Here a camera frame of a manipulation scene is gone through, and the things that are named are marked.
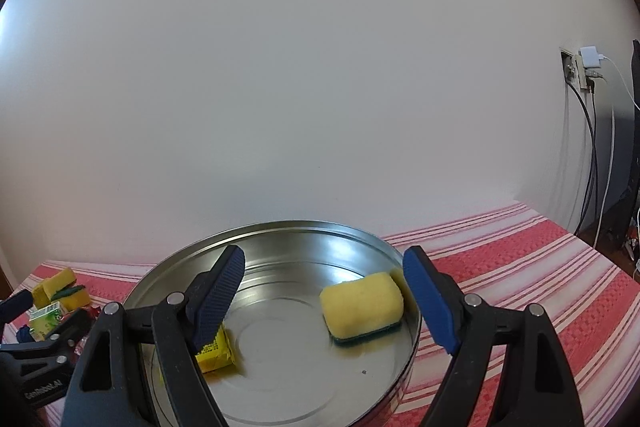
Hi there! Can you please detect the blue cloth ball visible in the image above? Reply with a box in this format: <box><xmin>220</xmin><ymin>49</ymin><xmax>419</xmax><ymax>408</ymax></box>
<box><xmin>16</xmin><ymin>325</ymin><xmax>35</xmax><ymax>343</ymax></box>

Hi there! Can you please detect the large green tissue pack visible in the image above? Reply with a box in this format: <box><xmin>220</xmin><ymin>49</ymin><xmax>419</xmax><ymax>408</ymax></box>
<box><xmin>27</xmin><ymin>301</ymin><xmax>65</xmax><ymax>341</ymax></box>

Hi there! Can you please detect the yellow snack packet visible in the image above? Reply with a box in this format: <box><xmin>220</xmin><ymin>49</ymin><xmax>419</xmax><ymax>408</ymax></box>
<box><xmin>195</xmin><ymin>325</ymin><xmax>235</xmax><ymax>374</ymax></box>

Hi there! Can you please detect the yellow sponge green top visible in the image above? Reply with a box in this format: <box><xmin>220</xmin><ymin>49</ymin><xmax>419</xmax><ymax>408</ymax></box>
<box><xmin>51</xmin><ymin>285</ymin><xmax>92</xmax><ymax>313</ymax></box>

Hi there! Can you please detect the round butter cookie tin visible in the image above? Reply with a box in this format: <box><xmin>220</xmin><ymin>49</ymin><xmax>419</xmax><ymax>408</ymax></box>
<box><xmin>125</xmin><ymin>221</ymin><xmax>421</xmax><ymax>426</ymax></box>

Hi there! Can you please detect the dark furniture at right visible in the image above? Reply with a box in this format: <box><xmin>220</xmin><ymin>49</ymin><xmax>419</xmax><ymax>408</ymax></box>
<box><xmin>612</xmin><ymin>38</ymin><xmax>640</xmax><ymax>253</ymax></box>

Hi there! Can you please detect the white usb charger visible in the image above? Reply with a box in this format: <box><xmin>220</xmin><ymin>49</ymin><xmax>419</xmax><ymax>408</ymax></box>
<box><xmin>579</xmin><ymin>46</ymin><xmax>604</xmax><ymax>69</ymax></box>

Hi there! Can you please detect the white charging cable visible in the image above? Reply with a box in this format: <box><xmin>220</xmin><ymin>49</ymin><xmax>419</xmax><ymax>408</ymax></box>
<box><xmin>592</xmin><ymin>54</ymin><xmax>640</xmax><ymax>249</ymax></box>

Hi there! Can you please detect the black power cable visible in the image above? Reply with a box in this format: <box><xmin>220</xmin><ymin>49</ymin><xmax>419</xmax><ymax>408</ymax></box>
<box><xmin>566</xmin><ymin>77</ymin><xmax>600</xmax><ymax>237</ymax></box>

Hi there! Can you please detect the wall power socket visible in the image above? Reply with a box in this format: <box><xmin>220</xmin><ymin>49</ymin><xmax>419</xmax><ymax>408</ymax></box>
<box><xmin>560</xmin><ymin>48</ymin><xmax>589</xmax><ymax>92</ymax></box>

